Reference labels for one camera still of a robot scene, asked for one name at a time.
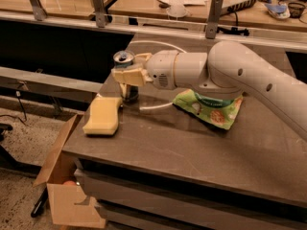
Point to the metal bracket right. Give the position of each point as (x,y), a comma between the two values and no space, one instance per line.
(213,18)

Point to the yellow sponge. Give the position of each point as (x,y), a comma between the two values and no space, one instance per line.
(103,116)

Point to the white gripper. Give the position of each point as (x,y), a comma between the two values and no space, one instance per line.
(160,68)

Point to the grey power strip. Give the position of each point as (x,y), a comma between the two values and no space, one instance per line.
(230,6)

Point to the green chip bag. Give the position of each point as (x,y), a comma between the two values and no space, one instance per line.
(216,112)

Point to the metal bracket left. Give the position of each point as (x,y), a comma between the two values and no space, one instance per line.
(38,11)

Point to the blue white face mask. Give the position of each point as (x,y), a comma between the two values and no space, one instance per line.
(278,11)

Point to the metal bracket middle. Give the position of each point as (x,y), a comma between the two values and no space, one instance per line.
(100,14)

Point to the redbull can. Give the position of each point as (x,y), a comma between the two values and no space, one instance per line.
(123,59)

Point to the cardboard box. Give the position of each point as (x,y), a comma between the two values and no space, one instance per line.
(69,205)

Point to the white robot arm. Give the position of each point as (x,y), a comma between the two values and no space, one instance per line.
(227,70)

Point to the orange ball in box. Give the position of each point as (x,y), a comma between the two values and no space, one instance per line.
(69,183)

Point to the metal bracket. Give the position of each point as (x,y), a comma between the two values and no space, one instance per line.
(38,11)
(213,18)
(100,14)

